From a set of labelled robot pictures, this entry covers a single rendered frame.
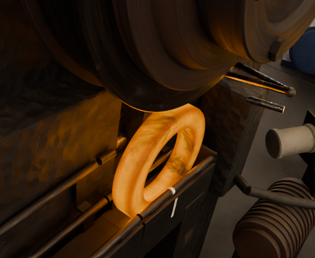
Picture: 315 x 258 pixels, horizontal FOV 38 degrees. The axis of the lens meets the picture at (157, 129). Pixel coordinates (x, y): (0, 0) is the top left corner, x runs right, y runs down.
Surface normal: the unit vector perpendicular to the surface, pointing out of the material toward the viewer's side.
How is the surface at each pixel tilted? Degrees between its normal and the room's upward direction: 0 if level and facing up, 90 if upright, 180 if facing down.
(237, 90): 22
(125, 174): 71
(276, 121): 0
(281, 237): 31
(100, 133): 90
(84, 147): 90
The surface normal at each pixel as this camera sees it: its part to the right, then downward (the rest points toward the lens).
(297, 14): 0.26, -0.44
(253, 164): 0.16, -0.80
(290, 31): 0.78, 0.46
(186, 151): -0.56, 0.25
